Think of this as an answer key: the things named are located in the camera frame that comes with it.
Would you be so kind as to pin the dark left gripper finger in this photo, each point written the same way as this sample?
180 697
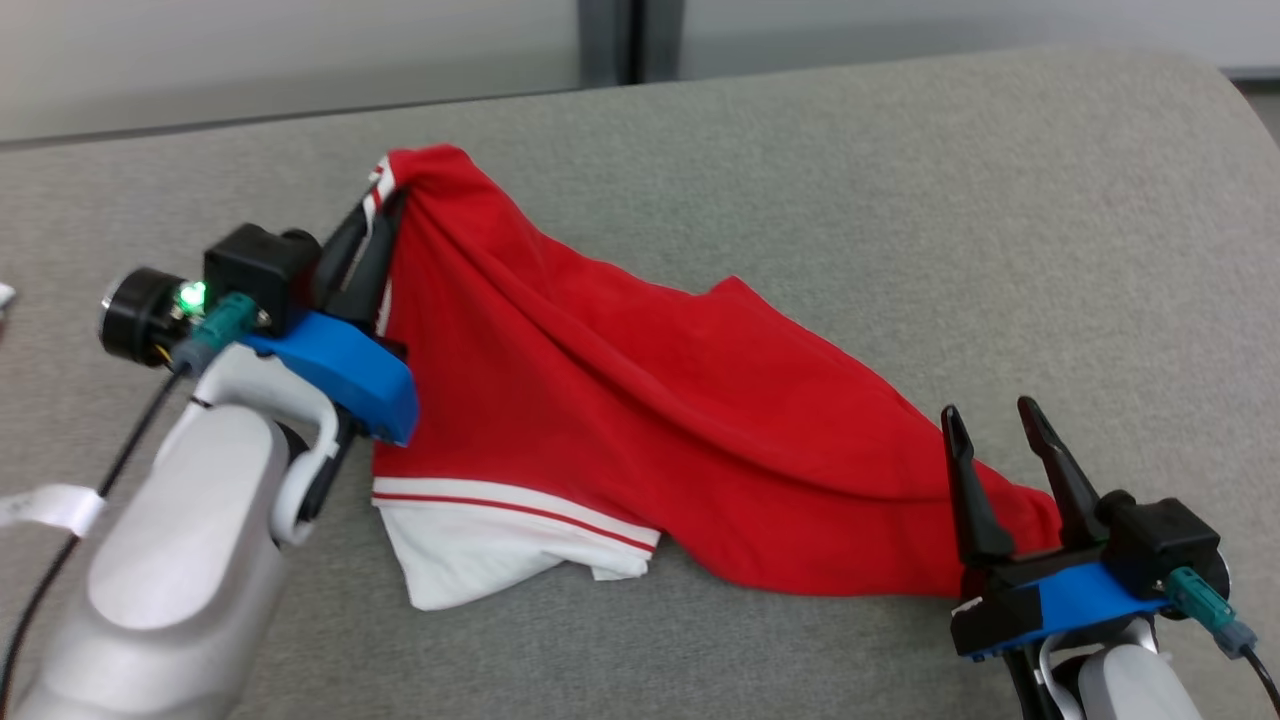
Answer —
340 260
378 270

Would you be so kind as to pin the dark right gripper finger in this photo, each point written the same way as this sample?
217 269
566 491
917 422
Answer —
1070 495
975 510

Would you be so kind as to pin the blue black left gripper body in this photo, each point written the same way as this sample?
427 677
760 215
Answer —
350 375

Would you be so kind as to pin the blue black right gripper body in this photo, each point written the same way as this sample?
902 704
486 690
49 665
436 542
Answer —
1060 600

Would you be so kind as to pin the red jersey with white sleeves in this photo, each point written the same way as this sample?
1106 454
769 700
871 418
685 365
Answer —
600 400

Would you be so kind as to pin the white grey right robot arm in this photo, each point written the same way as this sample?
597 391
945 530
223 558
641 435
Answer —
1130 690

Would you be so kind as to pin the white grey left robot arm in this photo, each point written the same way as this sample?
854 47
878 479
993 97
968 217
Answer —
180 560

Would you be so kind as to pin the black round left gripper motor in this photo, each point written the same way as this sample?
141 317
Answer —
135 315

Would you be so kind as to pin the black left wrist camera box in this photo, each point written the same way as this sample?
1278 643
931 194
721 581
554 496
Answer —
255 270

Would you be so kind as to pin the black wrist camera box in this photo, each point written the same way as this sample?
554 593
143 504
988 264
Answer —
1160 540
255 270

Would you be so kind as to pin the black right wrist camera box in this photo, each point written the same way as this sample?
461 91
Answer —
1160 540

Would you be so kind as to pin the grey partition joint post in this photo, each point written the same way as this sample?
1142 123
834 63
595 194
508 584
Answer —
630 40

